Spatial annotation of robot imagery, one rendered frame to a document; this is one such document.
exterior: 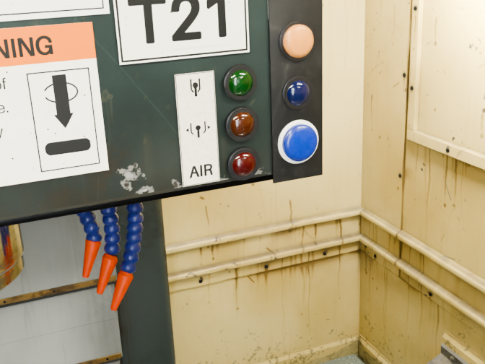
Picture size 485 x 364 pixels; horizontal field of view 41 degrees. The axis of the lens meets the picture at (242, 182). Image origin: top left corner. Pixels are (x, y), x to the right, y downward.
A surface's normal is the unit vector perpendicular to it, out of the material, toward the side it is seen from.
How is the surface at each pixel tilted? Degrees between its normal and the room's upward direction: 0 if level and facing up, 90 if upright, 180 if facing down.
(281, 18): 90
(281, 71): 90
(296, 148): 92
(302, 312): 90
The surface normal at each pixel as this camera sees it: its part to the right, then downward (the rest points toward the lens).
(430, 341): -0.93, 0.16
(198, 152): 0.37, 0.29
